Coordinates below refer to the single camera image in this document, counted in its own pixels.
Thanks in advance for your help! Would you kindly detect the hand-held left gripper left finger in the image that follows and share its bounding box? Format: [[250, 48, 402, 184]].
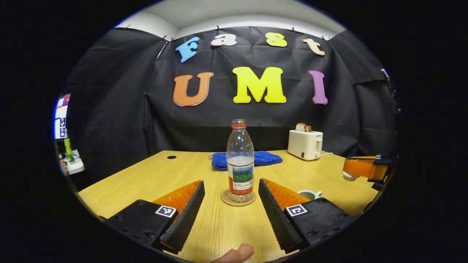
[[105, 180, 205, 255]]

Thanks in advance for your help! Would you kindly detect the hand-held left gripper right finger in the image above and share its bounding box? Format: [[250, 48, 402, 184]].
[[258, 178, 356, 253]]

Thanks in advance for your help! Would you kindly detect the white teacup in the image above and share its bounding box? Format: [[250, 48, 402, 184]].
[[297, 189, 323, 201]]

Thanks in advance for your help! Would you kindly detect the round cork coaster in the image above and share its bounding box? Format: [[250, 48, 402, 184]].
[[221, 188, 256, 207]]

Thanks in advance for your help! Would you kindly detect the clear plastic water bottle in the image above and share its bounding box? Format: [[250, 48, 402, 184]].
[[226, 119, 255, 203]]

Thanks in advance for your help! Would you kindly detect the green bottle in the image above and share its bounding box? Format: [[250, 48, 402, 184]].
[[64, 128, 75, 164]]

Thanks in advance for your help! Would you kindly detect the blue towel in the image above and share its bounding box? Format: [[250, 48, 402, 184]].
[[211, 150, 283, 171]]

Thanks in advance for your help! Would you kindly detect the white toaster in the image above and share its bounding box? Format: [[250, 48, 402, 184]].
[[287, 130, 324, 161]]

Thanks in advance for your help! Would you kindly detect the black backdrop cloth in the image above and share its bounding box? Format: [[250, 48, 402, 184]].
[[66, 26, 399, 183]]

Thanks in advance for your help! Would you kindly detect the computer monitor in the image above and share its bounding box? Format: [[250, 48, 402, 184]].
[[54, 94, 71, 140]]

